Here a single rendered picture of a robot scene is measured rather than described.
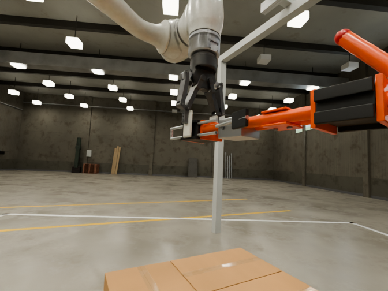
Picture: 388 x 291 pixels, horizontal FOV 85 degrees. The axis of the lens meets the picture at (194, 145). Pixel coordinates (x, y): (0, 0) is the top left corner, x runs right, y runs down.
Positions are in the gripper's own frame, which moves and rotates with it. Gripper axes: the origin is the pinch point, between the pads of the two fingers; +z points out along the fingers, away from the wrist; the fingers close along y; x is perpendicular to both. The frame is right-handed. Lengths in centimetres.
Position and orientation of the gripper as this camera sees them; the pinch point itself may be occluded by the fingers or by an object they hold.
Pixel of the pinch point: (201, 129)
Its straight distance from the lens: 58.3
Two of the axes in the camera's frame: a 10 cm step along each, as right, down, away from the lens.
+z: -0.4, 10.0, -0.9
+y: 8.0, 0.8, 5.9
